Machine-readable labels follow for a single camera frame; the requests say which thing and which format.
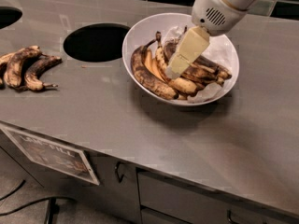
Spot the black floor cable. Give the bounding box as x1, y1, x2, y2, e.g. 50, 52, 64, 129
0, 178, 78, 217

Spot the white bowl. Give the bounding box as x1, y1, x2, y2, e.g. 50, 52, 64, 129
121, 12, 240, 107

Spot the white paper bowl liner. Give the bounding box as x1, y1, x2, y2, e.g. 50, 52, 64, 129
173, 35, 239, 106

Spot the banana at left edge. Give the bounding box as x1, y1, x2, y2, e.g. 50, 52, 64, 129
0, 52, 14, 89

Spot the black cabinet handle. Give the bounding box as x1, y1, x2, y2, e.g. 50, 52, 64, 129
114, 161, 124, 183

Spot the dark banana on counter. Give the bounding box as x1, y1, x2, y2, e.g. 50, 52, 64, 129
24, 56, 62, 91

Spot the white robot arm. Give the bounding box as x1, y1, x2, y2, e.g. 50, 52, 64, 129
165, 0, 258, 79

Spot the landfill sign label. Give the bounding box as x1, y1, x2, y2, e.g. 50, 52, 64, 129
1, 125, 100, 185

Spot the yellow banana under bunch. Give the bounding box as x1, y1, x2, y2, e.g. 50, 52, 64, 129
145, 49, 164, 80

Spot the grey cabinet drawer front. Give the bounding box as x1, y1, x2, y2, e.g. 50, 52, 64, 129
137, 172, 299, 224

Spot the spotted banana front left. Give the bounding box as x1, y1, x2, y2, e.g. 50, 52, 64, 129
130, 39, 178, 100

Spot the dark banana bowl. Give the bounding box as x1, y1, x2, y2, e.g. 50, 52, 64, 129
163, 39, 225, 86
177, 27, 232, 80

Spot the spotted banana middle bowl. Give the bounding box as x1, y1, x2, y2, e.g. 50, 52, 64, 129
155, 32, 198, 95

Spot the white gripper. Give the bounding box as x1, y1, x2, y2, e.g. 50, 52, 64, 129
165, 0, 247, 79

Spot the black drawer handle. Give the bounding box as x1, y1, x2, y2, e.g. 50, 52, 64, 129
227, 210, 240, 224

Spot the spotted banana on counter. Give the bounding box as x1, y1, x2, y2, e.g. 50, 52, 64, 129
4, 46, 42, 88

